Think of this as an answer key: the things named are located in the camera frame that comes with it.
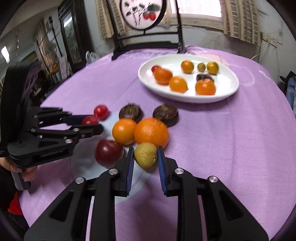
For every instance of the wall power outlet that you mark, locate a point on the wall power outlet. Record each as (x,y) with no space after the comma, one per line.
(269,39)

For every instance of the person's left hand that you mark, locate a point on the person's left hand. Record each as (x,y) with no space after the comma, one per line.
(31,175)

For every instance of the dark wooden framed cabinet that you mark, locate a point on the dark wooden framed cabinet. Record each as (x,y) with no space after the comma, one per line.
(71,37)

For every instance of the white oval plate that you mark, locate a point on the white oval plate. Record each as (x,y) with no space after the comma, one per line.
(226,85)

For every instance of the smooth orange kumquat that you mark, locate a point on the smooth orange kumquat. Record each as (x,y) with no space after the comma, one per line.
(124,131)
(178,84)

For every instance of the orange-yellow kumquat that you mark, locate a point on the orange-yellow kumquat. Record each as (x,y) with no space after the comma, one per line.
(187,66)

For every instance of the dark wooden chair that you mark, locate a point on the dark wooden chair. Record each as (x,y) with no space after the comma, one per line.
(143,14)

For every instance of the large dark water chestnut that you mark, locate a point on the large dark water chestnut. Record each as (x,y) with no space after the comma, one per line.
(204,76)

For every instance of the window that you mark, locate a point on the window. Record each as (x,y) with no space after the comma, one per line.
(198,11)

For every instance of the striped beige curtain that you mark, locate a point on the striped beige curtain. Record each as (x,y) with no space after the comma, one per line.
(108,18)
(242,20)

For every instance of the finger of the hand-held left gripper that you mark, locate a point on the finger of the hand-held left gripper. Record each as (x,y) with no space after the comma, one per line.
(87,131)
(57,115)

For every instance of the white plastic bag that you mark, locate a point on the white plastic bag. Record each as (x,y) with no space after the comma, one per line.
(92,56)

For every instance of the large orange mandarin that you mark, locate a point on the large orange mandarin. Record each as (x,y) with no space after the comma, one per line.
(151,132)

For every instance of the yellow kumquat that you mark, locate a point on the yellow kumquat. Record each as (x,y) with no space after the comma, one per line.
(212,67)

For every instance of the red cloth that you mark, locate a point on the red cloth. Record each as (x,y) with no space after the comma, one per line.
(15,204)

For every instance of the red cherry tomato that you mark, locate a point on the red cherry tomato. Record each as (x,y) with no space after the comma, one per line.
(155,68)
(101,112)
(90,120)

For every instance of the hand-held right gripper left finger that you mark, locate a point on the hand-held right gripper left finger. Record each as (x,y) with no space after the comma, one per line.
(130,171)

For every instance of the blue cloth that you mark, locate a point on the blue cloth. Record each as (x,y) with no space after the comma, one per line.
(291,89)

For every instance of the tan longan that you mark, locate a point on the tan longan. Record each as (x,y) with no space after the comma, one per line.
(146,154)
(201,67)

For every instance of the small orange mandarin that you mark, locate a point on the small orange mandarin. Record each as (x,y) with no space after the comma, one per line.
(163,76)

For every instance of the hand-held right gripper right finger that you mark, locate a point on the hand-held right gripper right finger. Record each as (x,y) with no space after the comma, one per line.
(161,171)

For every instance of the dark red plum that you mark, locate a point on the dark red plum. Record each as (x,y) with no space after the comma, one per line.
(108,153)

